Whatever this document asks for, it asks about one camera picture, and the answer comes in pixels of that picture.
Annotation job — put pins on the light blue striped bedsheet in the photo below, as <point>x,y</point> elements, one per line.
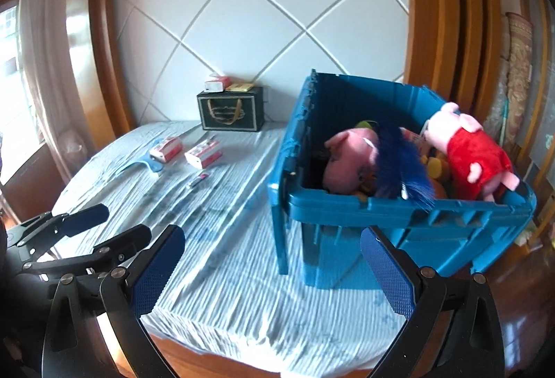
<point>217,252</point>

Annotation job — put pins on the flat yellow box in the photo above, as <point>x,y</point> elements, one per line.
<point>239,87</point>

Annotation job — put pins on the small red white tube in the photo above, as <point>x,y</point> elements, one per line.
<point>198,179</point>

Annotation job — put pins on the white sheer curtain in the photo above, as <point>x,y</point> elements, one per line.
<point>43,79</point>

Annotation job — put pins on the small white red box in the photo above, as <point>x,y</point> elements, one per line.
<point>217,84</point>

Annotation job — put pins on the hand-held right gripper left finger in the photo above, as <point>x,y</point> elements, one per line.
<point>156,269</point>

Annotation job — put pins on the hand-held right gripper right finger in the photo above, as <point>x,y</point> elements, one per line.
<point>386,269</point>

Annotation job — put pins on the blue bristle brush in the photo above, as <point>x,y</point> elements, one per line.
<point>399,161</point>

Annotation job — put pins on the large pink pig plush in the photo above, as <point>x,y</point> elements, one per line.
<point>347,157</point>

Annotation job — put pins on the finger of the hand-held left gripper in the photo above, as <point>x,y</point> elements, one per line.
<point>125,239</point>
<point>86,215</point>

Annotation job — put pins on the blue plastic storage bin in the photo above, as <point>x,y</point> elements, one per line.
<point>338,204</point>

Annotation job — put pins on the dark gift bag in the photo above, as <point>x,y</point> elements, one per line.
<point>251,113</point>

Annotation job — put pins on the window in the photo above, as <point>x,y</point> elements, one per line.
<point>8,57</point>

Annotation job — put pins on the rolled patterned tapestry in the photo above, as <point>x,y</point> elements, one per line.
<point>518,70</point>

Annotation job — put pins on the pink pig plush red dress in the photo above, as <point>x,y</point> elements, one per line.
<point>472,152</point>

